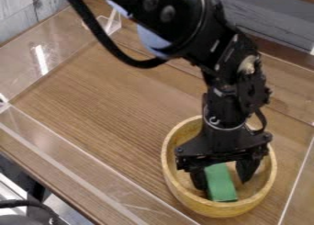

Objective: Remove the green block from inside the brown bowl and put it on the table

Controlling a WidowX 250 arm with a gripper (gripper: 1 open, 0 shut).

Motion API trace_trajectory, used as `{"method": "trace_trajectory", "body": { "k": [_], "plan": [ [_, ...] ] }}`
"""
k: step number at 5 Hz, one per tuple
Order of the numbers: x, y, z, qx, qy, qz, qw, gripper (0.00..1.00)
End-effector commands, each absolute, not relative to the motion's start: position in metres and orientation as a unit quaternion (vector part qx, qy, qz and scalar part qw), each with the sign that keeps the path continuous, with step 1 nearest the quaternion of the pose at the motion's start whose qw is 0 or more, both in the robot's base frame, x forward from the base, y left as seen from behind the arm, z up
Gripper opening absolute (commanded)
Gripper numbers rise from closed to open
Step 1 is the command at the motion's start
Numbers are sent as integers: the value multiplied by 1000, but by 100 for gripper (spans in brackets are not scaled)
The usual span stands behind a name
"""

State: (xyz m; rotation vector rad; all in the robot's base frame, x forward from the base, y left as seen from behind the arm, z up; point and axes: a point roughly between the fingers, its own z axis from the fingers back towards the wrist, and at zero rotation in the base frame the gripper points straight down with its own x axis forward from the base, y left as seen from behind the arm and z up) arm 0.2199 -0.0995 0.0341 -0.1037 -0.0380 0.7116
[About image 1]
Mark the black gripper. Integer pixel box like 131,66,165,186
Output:
174,113,274,192

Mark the green rectangular block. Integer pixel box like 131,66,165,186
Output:
205,163,238,202

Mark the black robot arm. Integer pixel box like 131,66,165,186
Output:
67,0,273,190

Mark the brown wooden bowl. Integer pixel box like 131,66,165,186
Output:
161,116,277,219

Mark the clear acrylic tray wall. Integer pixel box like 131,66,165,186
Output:
0,94,199,225

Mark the black cable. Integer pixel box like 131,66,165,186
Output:
0,199,59,225

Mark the clear acrylic corner bracket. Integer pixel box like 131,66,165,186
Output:
80,15,123,37

